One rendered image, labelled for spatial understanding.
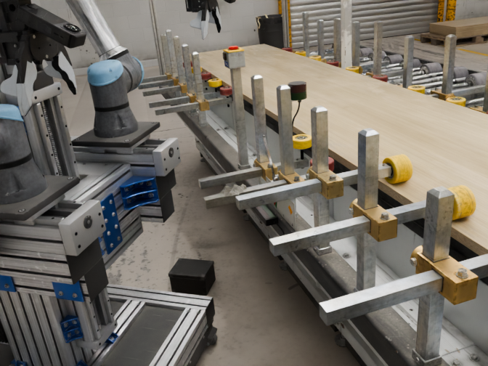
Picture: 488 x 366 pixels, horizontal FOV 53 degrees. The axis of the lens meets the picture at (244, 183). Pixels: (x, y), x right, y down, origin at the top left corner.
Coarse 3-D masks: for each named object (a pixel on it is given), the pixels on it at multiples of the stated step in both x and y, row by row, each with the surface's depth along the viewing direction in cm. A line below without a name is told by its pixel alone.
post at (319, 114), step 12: (312, 108) 134; (324, 108) 132; (312, 120) 135; (324, 120) 133; (312, 132) 136; (324, 132) 135; (312, 144) 138; (324, 144) 136; (312, 156) 140; (324, 156) 137; (312, 168) 142; (324, 168) 139; (324, 204) 143; (324, 216) 145
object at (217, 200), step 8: (304, 176) 165; (264, 184) 162; (272, 184) 161; (280, 184) 161; (240, 192) 158; (248, 192) 158; (208, 200) 155; (216, 200) 156; (224, 200) 157; (232, 200) 158
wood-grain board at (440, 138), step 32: (256, 64) 335; (288, 64) 326; (320, 64) 317; (320, 96) 243; (352, 96) 238; (384, 96) 233; (416, 96) 229; (352, 128) 194; (384, 128) 191; (416, 128) 188; (448, 128) 185; (480, 128) 182; (352, 160) 164; (416, 160) 159; (448, 160) 157; (480, 160) 155; (416, 192) 138; (480, 192) 135; (480, 224) 120
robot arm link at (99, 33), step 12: (72, 0) 164; (84, 0) 164; (84, 12) 165; (96, 12) 167; (84, 24) 167; (96, 24) 167; (96, 36) 168; (108, 36) 169; (96, 48) 170; (108, 48) 169; (120, 48) 171; (120, 60) 169; (132, 60) 173; (132, 72) 170; (144, 72) 180; (132, 84) 170
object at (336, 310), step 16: (480, 256) 97; (432, 272) 94; (480, 272) 95; (368, 288) 91; (384, 288) 90; (400, 288) 90; (416, 288) 91; (432, 288) 92; (320, 304) 88; (336, 304) 87; (352, 304) 87; (368, 304) 88; (384, 304) 90; (336, 320) 87
